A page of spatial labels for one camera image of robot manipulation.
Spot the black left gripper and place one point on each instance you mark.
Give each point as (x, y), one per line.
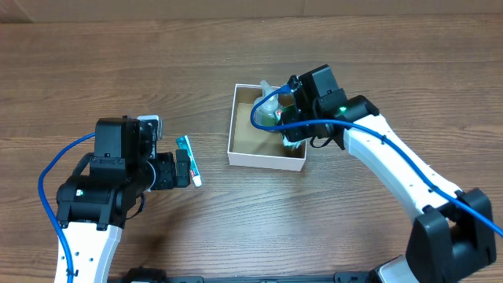
(169, 178)

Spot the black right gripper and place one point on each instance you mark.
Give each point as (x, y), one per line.
(295, 134)

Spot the green toothpaste tube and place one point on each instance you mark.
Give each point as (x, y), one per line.
(184, 143)

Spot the clear pump soap bottle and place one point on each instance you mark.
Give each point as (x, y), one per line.
(265, 115)

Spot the green Dettol soap bar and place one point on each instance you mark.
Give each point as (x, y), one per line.
(289, 138)

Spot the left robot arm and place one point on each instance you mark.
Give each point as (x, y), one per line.
(93, 203)

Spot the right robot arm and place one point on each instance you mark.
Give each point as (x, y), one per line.
(453, 233)

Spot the white cardboard box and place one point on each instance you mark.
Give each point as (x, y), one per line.
(251, 147)

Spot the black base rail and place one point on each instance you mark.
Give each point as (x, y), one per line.
(142, 274)

